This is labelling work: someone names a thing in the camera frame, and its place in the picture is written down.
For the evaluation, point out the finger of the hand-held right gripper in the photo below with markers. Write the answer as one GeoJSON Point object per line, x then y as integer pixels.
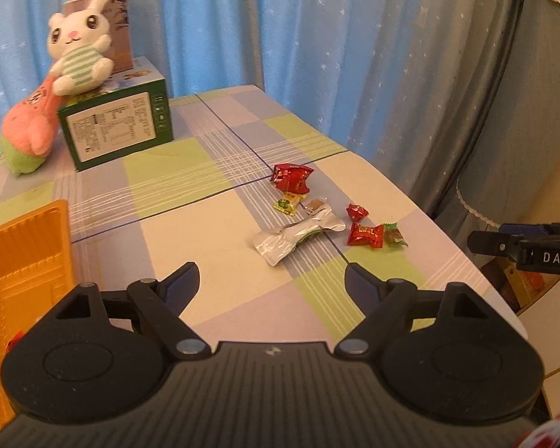
{"type": "Point", "coordinates": [492, 243]}
{"type": "Point", "coordinates": [522, 228]}

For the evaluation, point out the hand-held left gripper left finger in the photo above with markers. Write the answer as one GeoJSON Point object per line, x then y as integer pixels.
{"type": "Point", "coordinates": [185, 281]}

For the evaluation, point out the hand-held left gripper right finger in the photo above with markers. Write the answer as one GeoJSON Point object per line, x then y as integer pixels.
{"type": "Point", "coordinates": [357, 283]}

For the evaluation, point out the brown orange box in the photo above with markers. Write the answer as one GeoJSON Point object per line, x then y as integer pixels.
{"type": "Point", "coordinates": [518, 284]}

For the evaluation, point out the red wrapped candy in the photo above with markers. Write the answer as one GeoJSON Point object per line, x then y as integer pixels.
{"type": "Point", "coordinates": [366, 235]}

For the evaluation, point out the green brown wrapped candy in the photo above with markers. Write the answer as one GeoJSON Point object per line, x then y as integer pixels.
{"type": "Point", "coordinates": [394, 235]}

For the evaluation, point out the small crumpled red candy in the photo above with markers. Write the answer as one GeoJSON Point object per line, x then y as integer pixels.
{"type": "Point", "coordinates": [357, 212]}

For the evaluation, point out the silver foil snack packet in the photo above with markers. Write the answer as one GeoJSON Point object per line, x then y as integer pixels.
{"type": "Point", "coordinates": [294, 237]}

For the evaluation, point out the small brown candy packet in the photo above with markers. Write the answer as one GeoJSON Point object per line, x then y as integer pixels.
{"type": "Point", "coordinates": [316, 206]}

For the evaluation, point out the checked tablecloth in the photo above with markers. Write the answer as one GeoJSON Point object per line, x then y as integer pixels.
{"type": "Point", "coordinates": [242, 205]}

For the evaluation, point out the yellow green candy packet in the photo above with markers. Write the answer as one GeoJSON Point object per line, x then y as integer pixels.
{"type": "Point", "coordinates": [287, 202]}

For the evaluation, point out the large red snack packet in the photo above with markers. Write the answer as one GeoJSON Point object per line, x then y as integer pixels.
{"type": "Point", "coordinates": [293, 178]}

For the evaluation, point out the grey lace-trimmed cloth cover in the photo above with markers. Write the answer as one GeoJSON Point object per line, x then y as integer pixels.
{"type": "Point", "coordinates": [532, 102]}

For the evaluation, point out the orange plastic tray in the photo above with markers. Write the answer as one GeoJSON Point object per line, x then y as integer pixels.
{"type": "Point", "coordinates": [21, 261]}

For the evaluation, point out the green cardboard box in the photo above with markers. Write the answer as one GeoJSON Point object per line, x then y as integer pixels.
{"type": "Point", "coordinates": [116, 123]}

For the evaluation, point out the red white patterned object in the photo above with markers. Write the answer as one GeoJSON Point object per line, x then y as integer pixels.
{"type": "Point", "coordinates": [548, 435]}

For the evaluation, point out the small red item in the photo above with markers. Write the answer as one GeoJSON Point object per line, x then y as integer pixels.
{"type": "Point", "coordinates": [14, 339]}

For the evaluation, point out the white rabbit plush with carrot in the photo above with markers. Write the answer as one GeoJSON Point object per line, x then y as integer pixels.
{"type": "Point", "coordinates": [72, 60]}

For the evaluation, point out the blue star curtain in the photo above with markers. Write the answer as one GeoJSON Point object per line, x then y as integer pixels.
{"type": "Point", "coordinates": [308, 32]}

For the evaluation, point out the brown printed carton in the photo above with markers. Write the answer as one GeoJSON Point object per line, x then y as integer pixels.
{"type": "Point", "coordinates": [119, 28]}

